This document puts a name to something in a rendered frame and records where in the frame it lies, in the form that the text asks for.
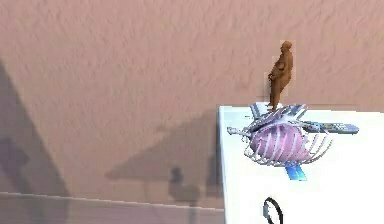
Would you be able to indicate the brown figure statue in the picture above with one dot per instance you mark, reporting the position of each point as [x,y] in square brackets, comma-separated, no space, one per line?
[281,73]

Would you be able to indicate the pink white ribbed sculpture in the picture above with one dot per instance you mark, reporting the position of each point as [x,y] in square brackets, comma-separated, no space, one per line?
[280,141]

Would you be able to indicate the grey remote control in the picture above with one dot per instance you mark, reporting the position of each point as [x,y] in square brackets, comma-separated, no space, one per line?
[336,128]

